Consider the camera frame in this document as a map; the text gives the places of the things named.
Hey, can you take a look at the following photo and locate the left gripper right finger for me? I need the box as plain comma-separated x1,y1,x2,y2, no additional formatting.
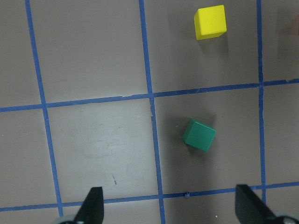
235,184,280,224

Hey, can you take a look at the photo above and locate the green block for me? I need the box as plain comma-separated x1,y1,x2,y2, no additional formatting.
183,119,217,152

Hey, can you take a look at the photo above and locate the yellow block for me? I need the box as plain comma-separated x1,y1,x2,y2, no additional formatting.
194,5,227,41

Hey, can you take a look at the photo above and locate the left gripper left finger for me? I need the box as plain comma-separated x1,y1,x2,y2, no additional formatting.
72,187,104,224

